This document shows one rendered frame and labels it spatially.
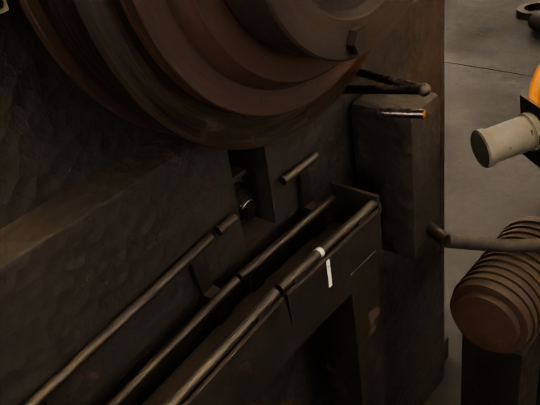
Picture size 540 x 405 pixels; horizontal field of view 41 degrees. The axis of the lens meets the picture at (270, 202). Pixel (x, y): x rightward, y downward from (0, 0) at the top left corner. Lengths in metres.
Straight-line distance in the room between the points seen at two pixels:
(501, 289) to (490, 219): 1.06
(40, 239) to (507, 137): 0.70
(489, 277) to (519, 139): 0.21
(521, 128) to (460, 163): 1.26
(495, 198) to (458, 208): 0.12
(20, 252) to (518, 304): 0.69
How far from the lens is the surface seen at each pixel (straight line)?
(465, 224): 2.09
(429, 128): 0.98
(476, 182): 2.28
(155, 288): 0.77
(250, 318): 0.78
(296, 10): 0.57
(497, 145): 1.10
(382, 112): 0.78
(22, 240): 0.69
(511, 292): 1.07
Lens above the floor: 1.23
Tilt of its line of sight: 33 degrees down
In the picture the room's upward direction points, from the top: 9 degrees counter-clockwise
